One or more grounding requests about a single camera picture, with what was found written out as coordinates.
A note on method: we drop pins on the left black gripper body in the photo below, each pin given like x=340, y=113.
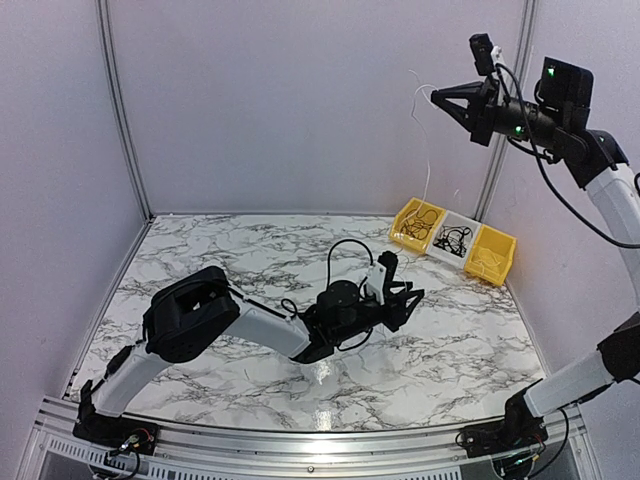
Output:
x=395, y=312

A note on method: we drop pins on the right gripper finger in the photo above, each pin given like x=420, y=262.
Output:
x=473, y=93
x=466, y=116

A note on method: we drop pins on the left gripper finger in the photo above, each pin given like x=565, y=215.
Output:
x=395, y=287
x=402, y=305

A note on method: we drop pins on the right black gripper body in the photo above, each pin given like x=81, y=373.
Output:
x=493, y=93

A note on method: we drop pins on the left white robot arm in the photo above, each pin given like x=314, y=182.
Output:
x=184, y=319

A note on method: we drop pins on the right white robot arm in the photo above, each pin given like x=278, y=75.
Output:
x=555, y=126

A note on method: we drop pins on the yellow bin left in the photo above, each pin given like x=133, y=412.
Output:
x=414, y=225

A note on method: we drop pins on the yellow bin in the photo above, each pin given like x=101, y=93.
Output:
x=414, y=225
x=491, y=256

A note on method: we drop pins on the white bin middle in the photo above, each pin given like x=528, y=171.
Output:
x=453, y=240

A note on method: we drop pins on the yellow bin right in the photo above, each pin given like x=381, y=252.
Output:
x=491, y=256

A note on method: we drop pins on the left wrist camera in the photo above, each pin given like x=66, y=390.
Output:
x=380, y=276

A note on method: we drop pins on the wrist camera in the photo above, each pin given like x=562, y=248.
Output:
x=486, y=55
x=380, y=276

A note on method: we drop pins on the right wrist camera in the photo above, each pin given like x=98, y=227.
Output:
x=486, y=55

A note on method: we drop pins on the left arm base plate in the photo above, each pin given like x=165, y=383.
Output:
x=125, y=440

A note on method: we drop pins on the aluminium front rail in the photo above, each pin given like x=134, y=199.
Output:
x=191, y=451

